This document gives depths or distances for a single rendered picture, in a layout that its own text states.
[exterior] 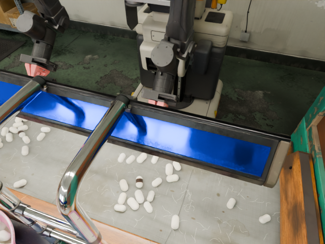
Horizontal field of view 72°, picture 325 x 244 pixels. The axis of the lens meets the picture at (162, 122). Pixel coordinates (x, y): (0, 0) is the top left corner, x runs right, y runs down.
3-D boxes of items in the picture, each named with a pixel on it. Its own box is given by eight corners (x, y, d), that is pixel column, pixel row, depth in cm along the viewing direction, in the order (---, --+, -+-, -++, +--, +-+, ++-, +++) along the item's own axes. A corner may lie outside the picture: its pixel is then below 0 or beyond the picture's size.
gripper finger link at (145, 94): (157, 129, 61) (166, 95, 61) (133, 122, 62) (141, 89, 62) (162, 129, 68) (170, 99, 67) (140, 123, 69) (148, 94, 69)
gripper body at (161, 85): (175, 102, 60) (181, 75, 60) (140, 94, 62) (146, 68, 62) (178, 105, 67) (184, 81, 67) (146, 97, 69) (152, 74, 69)
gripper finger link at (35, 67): (30, 86, 73) (37, 58, 73) (12, 82, 74) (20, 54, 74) (45, 91, 79) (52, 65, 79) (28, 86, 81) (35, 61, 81)
